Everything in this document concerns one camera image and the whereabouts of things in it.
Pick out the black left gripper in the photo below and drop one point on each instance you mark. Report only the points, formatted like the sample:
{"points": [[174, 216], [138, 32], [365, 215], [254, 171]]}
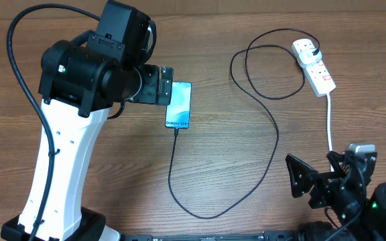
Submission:
{"points": [[151, 94]]}

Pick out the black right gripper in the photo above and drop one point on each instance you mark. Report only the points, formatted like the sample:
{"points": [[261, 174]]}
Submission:
{"points": [[324, 182]]}

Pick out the dark blue Samsung smartphone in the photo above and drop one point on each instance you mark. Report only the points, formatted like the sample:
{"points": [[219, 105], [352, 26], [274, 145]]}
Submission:
{"points": [[178, 111]]}

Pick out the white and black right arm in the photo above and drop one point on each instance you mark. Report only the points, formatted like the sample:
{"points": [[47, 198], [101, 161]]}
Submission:
{"points": [[367, 223]]}

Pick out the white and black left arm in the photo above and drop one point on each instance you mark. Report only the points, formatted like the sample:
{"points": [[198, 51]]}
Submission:
{"points": [[81, 80]]}

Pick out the white power extension strip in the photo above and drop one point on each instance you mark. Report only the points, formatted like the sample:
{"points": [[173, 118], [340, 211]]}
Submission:
{"points": [[318, 76]]}

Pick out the brown cardboard backdrop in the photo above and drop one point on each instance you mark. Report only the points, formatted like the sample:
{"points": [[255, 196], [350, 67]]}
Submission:
{"points": [[10, 8]]}

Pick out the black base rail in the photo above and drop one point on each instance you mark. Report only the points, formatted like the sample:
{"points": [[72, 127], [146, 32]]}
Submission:
{"points": [[264, 236]]}

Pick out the white wall charger plug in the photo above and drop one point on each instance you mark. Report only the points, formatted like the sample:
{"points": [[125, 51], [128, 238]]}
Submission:
{"points": [[309, 57]]}

